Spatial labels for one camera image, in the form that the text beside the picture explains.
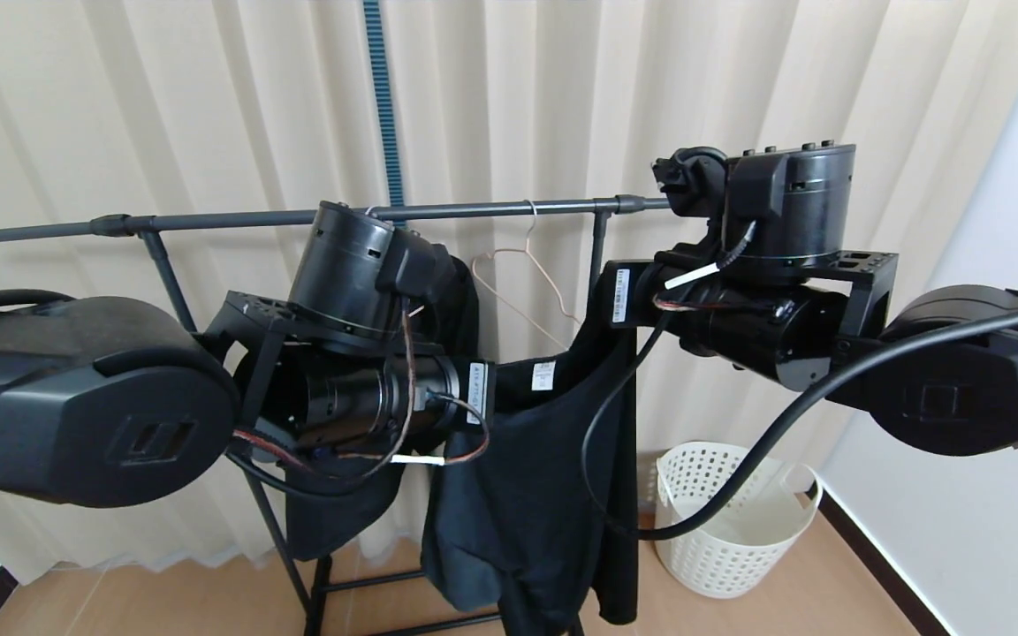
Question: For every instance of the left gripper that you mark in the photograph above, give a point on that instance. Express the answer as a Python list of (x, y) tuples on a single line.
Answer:
[(359, 397)]

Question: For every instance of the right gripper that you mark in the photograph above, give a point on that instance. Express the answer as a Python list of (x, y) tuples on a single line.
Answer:
[(739, 336)]

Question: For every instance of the black shorts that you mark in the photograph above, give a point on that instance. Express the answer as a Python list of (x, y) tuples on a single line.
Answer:
[(332, 521)]

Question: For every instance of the black heap of clothes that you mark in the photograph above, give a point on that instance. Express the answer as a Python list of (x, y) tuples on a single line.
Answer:
[(518, 495)]

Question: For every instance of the pink clothes hanger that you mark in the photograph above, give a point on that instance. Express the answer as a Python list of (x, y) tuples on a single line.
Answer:
[(370, 210), (532, 216)]

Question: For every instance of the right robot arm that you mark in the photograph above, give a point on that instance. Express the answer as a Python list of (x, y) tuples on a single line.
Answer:
[(960, 389)]

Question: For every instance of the white laundry basket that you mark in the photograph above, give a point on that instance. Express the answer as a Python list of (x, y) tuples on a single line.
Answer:
[(721, 548)]

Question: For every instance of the black clothes rack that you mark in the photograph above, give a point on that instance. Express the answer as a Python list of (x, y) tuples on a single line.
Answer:
[(235, 216)]

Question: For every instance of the beige curtain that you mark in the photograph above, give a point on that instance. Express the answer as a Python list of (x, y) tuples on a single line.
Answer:
[(120, 106), (562, 88)]

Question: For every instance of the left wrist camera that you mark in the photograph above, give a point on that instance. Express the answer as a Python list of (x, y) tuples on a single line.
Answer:
[(416, 265)]

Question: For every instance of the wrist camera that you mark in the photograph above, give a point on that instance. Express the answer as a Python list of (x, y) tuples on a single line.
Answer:
[(690, 181), (416, 265)]

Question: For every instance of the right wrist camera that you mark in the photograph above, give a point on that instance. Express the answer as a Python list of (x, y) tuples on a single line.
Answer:
[(690, 181)]

